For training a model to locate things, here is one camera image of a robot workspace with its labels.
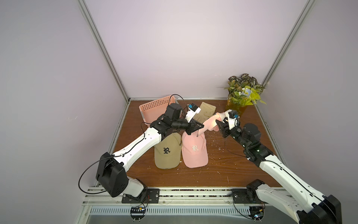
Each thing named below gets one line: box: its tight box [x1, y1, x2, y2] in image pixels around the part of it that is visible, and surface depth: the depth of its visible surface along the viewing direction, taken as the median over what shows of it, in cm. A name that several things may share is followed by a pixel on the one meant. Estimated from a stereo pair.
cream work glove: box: [192, 101, 217, 124], surface depth 116 cm
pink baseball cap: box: [181, 131, 209, 168], surface depth 87 cm
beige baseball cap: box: [153, 132, 182, 170], surface depth 87 cm
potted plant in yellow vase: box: [223, 73, 267, 115], surface depth 100 cm
